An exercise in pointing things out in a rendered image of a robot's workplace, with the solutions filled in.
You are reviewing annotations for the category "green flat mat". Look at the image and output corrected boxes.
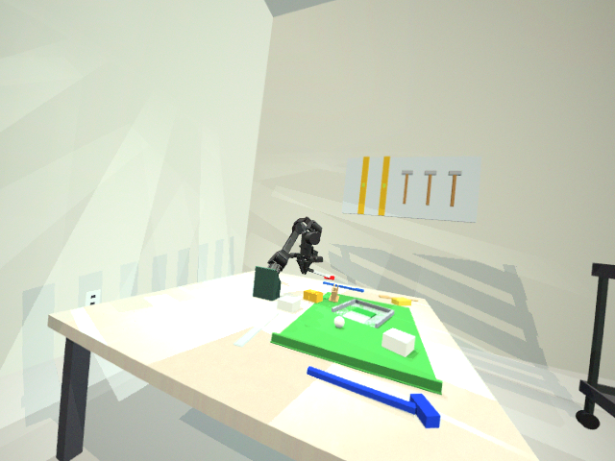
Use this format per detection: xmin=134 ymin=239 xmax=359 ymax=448
xmin=270 ymin=292 xmax=442 ymax=395

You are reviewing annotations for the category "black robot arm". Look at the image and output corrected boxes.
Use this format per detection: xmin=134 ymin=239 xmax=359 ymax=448
xmin=267 ymin=217 xmax=323 ymax=275

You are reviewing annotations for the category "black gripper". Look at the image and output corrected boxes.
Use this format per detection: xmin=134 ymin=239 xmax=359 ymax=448
xmin=288 ymin=243 xmax=323 ymax=275

